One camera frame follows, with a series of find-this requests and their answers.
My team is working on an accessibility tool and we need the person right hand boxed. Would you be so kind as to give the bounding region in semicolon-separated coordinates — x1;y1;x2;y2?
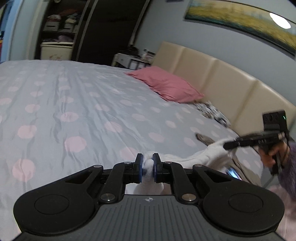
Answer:
259;142;290;168

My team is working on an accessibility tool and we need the smartphone with lit screen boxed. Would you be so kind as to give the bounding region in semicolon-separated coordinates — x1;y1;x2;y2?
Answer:
226;167;242;181

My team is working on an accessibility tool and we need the white fleece garment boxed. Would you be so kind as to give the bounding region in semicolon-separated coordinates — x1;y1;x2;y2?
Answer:
125;138;234;195

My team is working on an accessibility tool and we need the taupe thin garment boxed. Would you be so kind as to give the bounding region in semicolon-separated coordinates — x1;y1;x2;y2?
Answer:
196;133;262;186

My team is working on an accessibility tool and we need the purple fuzzy right sleeve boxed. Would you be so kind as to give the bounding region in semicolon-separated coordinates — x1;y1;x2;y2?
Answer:
278;142;296;200

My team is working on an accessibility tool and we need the beige padded headboard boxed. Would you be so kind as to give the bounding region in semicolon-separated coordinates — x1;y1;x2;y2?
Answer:
152;42;295;136

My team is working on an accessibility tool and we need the cream storage box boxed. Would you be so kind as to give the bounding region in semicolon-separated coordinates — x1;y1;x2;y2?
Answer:
41;42;73;61

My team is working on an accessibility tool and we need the landscape wall painting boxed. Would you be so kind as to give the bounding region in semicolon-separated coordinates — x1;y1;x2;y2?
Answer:
184;1;295;58

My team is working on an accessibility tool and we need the polka dot bed sheet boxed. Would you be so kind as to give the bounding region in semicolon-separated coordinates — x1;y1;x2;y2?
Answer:
1;60;237;240

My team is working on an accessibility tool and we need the white bedside table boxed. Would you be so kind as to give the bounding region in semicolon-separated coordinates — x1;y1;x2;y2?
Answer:
111;49;156;70

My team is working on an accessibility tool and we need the patterned black white cloth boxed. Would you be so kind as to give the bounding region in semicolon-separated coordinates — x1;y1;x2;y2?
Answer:
194;101;231;128

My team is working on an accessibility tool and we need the pink pillow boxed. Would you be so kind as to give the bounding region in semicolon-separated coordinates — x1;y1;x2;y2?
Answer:
126;66;204;103

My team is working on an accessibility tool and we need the dark wardrobe shelf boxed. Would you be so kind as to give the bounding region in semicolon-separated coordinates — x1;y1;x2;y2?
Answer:
34;1;151;65

